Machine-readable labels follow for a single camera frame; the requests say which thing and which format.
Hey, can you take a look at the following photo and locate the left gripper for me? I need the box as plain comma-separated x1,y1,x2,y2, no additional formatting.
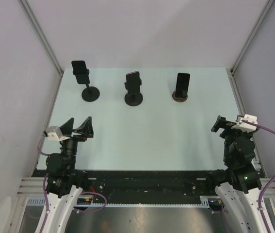
60,116,93,169

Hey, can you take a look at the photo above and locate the black phone stand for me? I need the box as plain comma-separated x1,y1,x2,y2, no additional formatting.
73,69,100,102
124,91,143,106

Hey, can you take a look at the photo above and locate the purple-edged phone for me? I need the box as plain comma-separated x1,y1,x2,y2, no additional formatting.
125,71,141,96

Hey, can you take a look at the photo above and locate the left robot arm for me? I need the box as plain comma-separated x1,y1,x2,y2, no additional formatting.
36,116,94,233

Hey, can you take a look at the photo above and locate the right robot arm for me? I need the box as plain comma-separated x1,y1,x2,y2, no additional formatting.
206,115,275,233

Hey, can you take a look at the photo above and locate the brown-based phone stand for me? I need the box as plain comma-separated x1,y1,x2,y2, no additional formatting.
172,91,188,102

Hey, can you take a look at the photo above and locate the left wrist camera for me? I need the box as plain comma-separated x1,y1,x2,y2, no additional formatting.
44,126,70,142

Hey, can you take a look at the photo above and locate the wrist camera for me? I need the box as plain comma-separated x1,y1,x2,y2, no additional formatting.
231,114,258,133
44,126,70,142

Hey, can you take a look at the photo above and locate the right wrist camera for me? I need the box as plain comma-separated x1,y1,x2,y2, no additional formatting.
231,114,258,133

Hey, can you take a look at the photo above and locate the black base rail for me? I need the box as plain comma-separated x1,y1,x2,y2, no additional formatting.
33,170,215,205

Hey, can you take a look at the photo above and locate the white cable duct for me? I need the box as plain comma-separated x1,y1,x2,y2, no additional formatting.
27,196,227,208

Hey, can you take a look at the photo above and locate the right aluminium frame post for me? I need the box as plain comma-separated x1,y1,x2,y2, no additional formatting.
230,0,275,75

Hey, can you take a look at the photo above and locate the aluminium frame post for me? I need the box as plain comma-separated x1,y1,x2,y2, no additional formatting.
230,0,275,75
18,0,64,76

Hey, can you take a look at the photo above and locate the left aluminium frame post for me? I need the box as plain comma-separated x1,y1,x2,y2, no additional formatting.
18,0,64,76

